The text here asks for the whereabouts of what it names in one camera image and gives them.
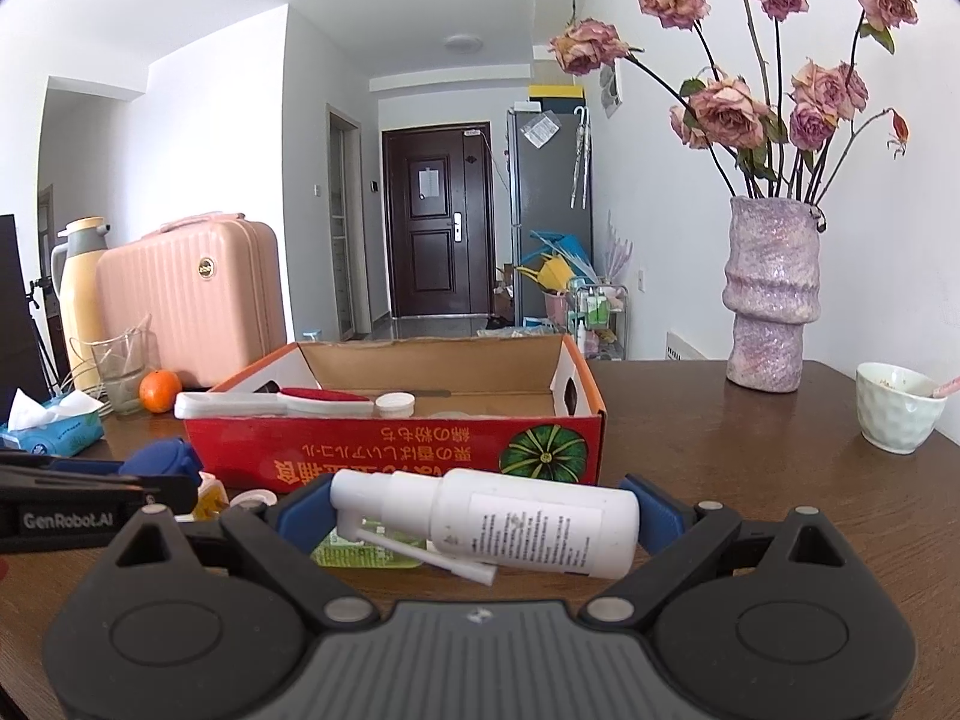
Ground pink suitcase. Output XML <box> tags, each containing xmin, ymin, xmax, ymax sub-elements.
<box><xmin>96</xmin><ymin>213</ymin><xmax>286</xmax><ymax>388</ymax></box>

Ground white ridged cap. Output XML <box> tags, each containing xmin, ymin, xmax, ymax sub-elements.
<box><xmin>374</xmin><ymin>392</ymin><xmax>416</xmax><ymax>419</ymax></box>

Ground orange fruit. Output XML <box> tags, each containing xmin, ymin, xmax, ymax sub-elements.
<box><xmin>139</xmin><ymin>369</ymin><xmax>182</xmax><ymax>415</ymax></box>

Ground blue plastic lid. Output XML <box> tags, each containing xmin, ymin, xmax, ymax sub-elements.
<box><xmin>117</xmin><ymin>437</ymin><xmax>203</xmax><ymax>488</ymax></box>

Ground pink textured vase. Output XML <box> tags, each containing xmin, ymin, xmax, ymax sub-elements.
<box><xmin>722</xmin><ymin>197</ymin><xmax>820</xmax><ymax>394</ymax></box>

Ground dried pink flowers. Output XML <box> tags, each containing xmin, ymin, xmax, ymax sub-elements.
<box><xmin>548</xmin><ymin>0</ymin><xmax>919</xmax><ymax>210</ymax></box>

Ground yellow thermos jug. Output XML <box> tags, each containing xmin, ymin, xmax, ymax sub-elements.
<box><xmin>50</xmin><ymin>216</ymin><xmax>110</xmax><ymax>390</ymax></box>

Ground black paper bag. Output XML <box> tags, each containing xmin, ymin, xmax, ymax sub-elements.
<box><xmin>0</xmin><ymin>215</ymin><xmax>53</xmax><ymax>424</ymax></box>

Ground white round disc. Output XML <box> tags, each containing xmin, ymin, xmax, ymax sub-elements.
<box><xmin>229</xmin><ymin>489</ymin><xmax>278</xmax><ymax>507</ymax></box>

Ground green spray bottle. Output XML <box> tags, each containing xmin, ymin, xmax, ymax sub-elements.
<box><xmin>311</xmin><ymin>518</ymin><xmax>427</xmax><ymax>569</ymax></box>

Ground blue tissue pack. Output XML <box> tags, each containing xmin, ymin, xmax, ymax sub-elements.
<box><xmin>2</xmin><ymin>390</ymin><xmax>104</xmax><ymax>457</ymax></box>

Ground red cardboard box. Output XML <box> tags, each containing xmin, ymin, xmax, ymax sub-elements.
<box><xmin>184</xmin><ymin>335</ymin><xmax>605</xmax><ymax>493</ymax></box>

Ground dark brown door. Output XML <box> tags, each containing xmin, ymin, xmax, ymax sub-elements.
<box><xmin>382</xmin><ymin>122</ymin><xmax>494</xmax><ymax>319</ymax></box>

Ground white spray bottle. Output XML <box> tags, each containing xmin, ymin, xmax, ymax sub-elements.
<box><xmin>331</xmin><ymin>468</ymin><xmax>640</xmax><ymax>585</ymax></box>

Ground white ceramic cup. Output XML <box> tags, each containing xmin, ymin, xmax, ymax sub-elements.
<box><xmin>854</xmin><ymin>362</ymin><xmax>947</xmax><ymax>455</ymax></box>

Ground grey refrigerator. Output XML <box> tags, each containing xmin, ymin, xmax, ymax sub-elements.
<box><xmin>506</xmin><ymin>103</ymin><xmax>594</xmax><ymax>325</ymax></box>

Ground red white lint brush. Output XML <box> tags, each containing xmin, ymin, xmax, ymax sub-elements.
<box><xmin>174</xmin><ymin>387</ymin><xmax>374</xmax><ymax>421</ymax></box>

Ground metal storage cart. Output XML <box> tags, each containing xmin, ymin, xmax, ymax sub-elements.
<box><xmin>566</xmin><ymin>277</ymin><xmax>628</xmax><ymax>361</ymax></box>

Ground clear glass cup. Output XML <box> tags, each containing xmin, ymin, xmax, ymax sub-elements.
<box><xmin>68</xmin><ymin>314</ymin><xmax>153</xmax><ymax>416</ymax></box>

